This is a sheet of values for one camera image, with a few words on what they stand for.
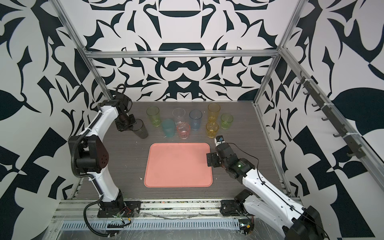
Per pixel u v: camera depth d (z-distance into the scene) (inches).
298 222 15.7
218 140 28.2
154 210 29.8
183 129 39.6
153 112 38.7
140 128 34.4
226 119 40.8
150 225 25.5
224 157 23.8
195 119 38.3
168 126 37.2
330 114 21.6
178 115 38.7
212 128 39.7
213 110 38.9
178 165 36.1
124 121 30.0
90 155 19.5
